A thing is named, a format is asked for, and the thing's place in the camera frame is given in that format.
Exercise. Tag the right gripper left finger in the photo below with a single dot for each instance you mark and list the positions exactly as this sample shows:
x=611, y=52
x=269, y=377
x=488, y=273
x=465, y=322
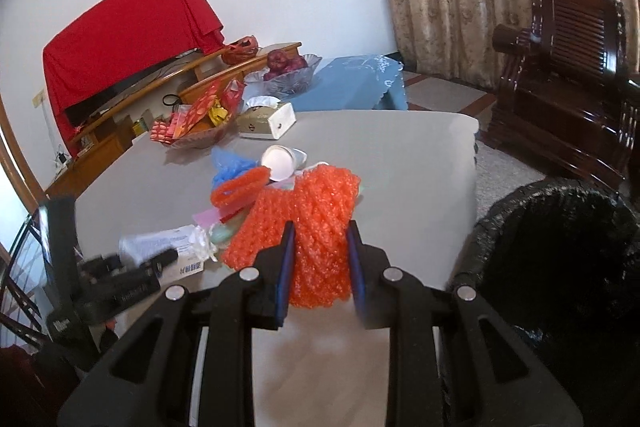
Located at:
x=188, y=358

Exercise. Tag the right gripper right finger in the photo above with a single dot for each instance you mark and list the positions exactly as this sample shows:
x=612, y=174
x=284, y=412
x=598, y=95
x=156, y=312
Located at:
x=453, y=360

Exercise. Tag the white medicine box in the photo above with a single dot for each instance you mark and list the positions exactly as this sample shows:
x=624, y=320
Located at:
x=178, y=253

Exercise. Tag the orange bubble wrap roll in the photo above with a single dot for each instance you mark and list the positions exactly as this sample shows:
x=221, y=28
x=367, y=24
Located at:
x=237, y=193

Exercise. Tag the blue plastic bag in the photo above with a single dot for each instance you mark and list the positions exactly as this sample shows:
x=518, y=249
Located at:
x=228, y=165

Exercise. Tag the blue white paper cup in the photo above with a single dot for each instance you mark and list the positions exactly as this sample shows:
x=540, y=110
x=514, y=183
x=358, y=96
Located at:
x=283, y=161

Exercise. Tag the orange bubble wrap sheet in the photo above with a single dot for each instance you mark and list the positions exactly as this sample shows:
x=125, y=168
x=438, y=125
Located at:
x=320, y=205

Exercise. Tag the black trash bin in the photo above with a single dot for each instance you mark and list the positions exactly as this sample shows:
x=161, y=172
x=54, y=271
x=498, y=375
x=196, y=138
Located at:
x=559, y=261

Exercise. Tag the glass snack bowl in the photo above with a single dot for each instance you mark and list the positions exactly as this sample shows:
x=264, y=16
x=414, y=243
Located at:
x=203, y=134

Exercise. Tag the red snack packets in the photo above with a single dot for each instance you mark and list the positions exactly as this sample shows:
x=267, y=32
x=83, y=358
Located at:
x=219, y=102

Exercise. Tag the wooden TV cabinet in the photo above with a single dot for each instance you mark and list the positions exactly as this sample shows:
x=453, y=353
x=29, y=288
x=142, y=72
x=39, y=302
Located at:
x=108, y=134

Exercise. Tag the gold white tissue box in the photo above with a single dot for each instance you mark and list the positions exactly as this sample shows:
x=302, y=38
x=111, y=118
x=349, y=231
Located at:
x=265, y=118

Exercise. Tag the glass fruit bowl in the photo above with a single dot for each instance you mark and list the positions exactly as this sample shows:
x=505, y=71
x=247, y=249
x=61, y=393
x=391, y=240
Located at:
x=293, y=79

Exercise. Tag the red ornament basket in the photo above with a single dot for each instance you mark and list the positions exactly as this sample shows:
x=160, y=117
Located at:
x=240, y=51

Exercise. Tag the red cloth cover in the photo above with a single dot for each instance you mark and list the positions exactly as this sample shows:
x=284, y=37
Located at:
x=116, y=39

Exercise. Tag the dark wooden armchair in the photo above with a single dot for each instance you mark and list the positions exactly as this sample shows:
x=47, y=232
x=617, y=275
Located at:
x=566, y=93

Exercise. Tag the red apples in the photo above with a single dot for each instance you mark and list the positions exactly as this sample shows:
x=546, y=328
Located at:
x=280, y=64

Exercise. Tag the blue covered stool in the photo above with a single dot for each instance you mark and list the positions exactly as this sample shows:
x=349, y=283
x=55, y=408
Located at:
x=355, y=82

